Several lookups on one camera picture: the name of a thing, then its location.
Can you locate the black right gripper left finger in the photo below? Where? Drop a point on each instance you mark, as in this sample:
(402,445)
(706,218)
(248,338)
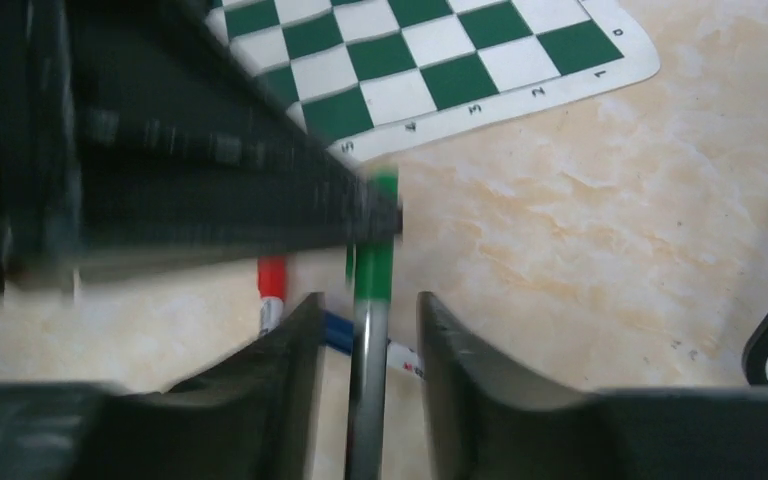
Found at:
(247,417)

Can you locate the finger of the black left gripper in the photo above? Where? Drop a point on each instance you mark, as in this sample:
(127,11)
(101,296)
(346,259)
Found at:
(133,143)

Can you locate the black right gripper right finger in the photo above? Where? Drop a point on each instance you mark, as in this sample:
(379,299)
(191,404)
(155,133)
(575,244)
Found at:
(491,417)

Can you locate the red cap marker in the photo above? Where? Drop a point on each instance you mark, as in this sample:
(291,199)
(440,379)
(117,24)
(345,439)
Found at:
(272,287)

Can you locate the green white chess mat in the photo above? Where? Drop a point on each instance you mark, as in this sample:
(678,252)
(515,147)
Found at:
(375,77)

